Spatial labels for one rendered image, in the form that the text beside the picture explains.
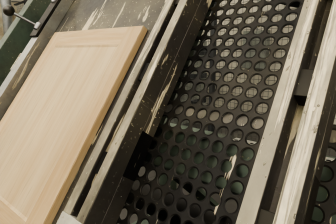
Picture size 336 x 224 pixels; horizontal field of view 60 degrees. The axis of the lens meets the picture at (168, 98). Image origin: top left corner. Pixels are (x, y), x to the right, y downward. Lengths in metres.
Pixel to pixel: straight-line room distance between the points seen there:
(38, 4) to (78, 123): 0.80
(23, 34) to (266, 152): 1.16
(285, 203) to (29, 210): 0.54
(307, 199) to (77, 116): 0.53
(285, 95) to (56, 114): 0.58
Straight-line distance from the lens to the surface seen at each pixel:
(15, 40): 1.35
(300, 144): 0.37
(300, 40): 0.44
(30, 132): 0.87
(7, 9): 1.16
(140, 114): 0.52
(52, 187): 0.69
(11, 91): 1.09
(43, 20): 1.15
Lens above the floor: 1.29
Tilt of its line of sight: 9 degrees down
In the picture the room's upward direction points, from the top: straight up
